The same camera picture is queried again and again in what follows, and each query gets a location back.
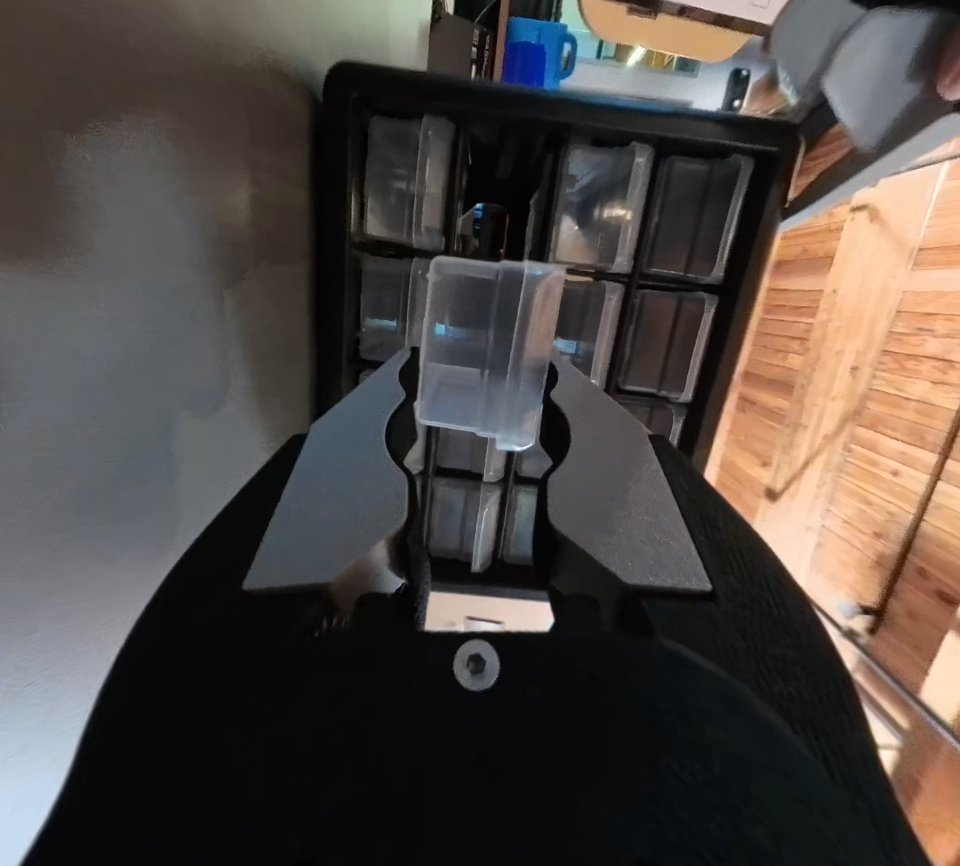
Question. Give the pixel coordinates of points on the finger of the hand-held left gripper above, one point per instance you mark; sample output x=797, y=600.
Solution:
x=814, y=41
x=885, y=86

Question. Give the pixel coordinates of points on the set of clear small drawers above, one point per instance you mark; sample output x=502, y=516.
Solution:
x=690, y=221

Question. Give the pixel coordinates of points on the clear plastic drawer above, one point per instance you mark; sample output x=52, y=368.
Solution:
x=480, y=341

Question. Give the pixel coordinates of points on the person's left hand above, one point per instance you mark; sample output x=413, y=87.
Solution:
x=951, y=77

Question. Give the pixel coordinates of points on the black drawer cabinet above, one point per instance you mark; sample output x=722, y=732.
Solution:
x=341, y=168

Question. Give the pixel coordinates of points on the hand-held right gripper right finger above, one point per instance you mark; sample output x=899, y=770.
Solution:
x=630, y=506

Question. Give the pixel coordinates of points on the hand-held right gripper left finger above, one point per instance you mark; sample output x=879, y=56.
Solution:
x=337, y=506

